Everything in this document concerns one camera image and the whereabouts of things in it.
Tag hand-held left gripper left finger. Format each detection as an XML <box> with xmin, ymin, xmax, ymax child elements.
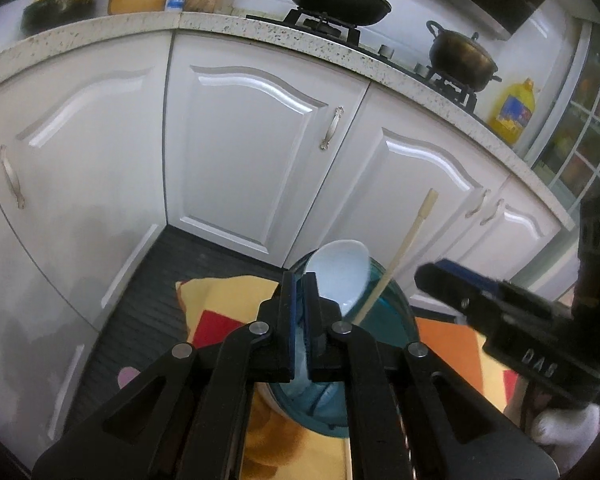
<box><xmin>30</xmin><ymin>270</ymin><xmax>306</xmax><ymax>480</ymax></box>

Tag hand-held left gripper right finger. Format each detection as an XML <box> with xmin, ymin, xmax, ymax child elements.
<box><xmin>304</xmin><ymin>272</ymin><xmax>562</xmax><ymax>480</ymax></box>

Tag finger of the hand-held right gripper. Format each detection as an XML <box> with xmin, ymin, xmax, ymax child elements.
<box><xmin>414</xmin><ymin>263</ymin><xmax>575</xmax><ymax>332</ymax></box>
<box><xmin>436</xmin><ymin>258</ymin><xmax>572</xmax><ymax>307</ymax></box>

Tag white ceramic spoon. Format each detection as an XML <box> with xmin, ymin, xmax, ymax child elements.
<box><xmin>292</xmin><ymin>240</ymin><xmax>372</xmax><ymax>386</ymax></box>

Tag white floral utensil holder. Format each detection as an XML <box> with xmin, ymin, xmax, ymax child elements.
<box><xmin>257</xmin><ymin>255</ymin><xmax>420</xmax><ymax>443</ymax></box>

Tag pale bamboo chopstick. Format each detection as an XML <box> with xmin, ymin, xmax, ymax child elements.
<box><xmin>352</xmin><ymin>188</ymin><xmax>440</xmax><ymax>326</ymax></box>

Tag person's right hand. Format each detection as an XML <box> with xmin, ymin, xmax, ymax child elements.
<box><xmin>532</xmin><ymin>401</ymin><xmax>600</xmax><ymax>462</ymax></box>

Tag white cabinet door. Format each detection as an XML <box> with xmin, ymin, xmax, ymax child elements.
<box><xmin>164</xmin><ymin>30</ymin><xmax>372</xmax><ymax>268</ymax></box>
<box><xmin>0</xmin><ymin>157</ymin><xmax>102</xmax><ymax>461</ymax></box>
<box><xmin>472</xmin><ymin>177</ymin><xmax>568</xmax><ymax>286</ymax></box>
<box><xmin>325</xmin><ymin>82</ymin><xmax>512</xmax><ymax>301</ymax></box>

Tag colourful printed mat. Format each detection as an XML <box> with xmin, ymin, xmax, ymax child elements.
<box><xmin>115</xmin><ymin>275</ymin><xmax>536</xmax><ymax>480</ymax></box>

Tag yellow oil bottle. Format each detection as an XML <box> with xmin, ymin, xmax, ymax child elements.
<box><xmin>489</xmin><ymin>77</ymin><xmax>538</xmax><ymax>148</ymax></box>

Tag white framed glass door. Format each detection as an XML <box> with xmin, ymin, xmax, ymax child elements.
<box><xmin>522</xmin><ymin>17</ymin><xmax>600</xmax><ymax>211</ymax></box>

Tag dark metal cooking pot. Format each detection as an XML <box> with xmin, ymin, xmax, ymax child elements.
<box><xmin>426</xmin><ymin>20</ymin><xmax>502</xmax><ymax>92</ymax></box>

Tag metal spoons in cup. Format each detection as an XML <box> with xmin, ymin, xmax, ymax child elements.
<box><xmin>0</xmin><ymin>30</ymin><xmax>175</xmax><ymax>333</ymax></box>

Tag black gas stove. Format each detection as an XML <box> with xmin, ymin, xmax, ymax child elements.
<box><xmin>250</xmin><ymin>7</ymin><xmax>481</xmax><ymax>113</ymax></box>

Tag black casserole yellow lid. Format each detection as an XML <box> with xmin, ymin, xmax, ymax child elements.
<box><xmin>21</xmin><ymin>0</ymin><xmax>100</xmax><ymax>36</ymax></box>

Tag metal cabinet handle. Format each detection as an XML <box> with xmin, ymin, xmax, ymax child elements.
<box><xmin>0</xmin><ymin>144</ymin><xmax>27</xmax><ymax>210</ymax></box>
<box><xmin>480</xmin><ymin>199</ymin><xmax>506</xmax><ymax>226</ymax></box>
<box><xmin>320</xmin><ymin>106</ymin><xmax>345</xmax><ymax>151</ymax></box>
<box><xmin>464</xmin><ymin>189</ymin><xmax>491</xmax><ymax>220</ymax></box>

